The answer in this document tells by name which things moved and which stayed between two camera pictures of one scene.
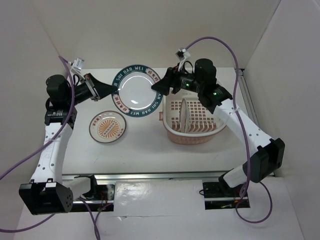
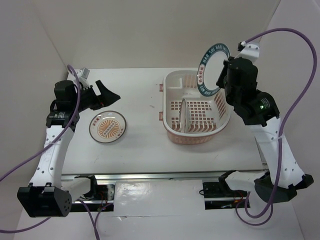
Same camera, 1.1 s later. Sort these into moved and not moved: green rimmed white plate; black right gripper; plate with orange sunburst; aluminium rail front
Moved: black right gripper; green rimmed white plate
Not moved: aluminium rail front; plate with orange sunburst
